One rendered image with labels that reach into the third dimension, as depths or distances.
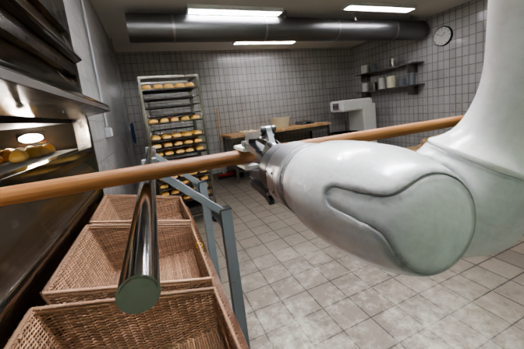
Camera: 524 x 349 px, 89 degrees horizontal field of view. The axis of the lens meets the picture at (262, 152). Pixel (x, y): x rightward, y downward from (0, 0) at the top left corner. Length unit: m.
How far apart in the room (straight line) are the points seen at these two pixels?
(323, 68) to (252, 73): 1.83
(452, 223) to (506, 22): 0.19
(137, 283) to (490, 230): 0.32
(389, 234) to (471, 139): 0.18
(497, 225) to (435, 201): 0.15
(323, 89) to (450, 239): 6.61
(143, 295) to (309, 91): 6.41
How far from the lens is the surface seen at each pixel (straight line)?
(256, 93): 5.95
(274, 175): 0.32
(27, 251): 1.02
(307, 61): 6.64
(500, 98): 0.35
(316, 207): 0.23
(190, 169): 0.53
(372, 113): 6.20
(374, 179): 0.20
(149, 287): 0.23
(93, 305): 0.96
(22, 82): 0.77
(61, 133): 2.09
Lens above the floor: 1.28
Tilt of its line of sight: 9 degrees down
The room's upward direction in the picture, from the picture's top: 6 degrees counter-clockwise
